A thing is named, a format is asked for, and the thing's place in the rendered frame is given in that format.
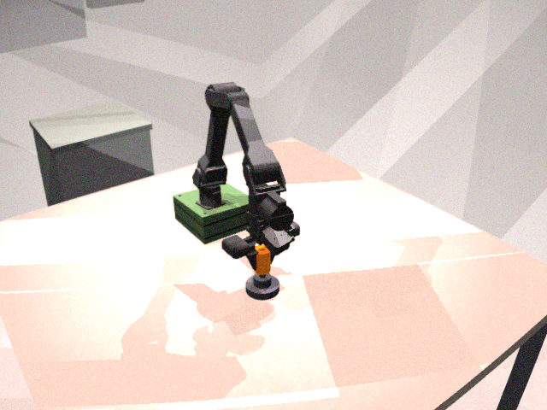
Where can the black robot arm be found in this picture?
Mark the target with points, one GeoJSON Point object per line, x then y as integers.
{"type": "Point", "coordinates": [260, 166]}

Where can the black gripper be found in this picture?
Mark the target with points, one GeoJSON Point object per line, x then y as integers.
{"type": "Point", "coordinates": [237, 248]}

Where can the grey round pedestal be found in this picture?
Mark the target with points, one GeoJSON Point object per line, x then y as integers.
{"type": "Point", "coordinates": [262, 287]}

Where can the orange cylinder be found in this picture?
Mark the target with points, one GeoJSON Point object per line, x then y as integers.
{"type": "Point", "coordinates": [263, 260]}

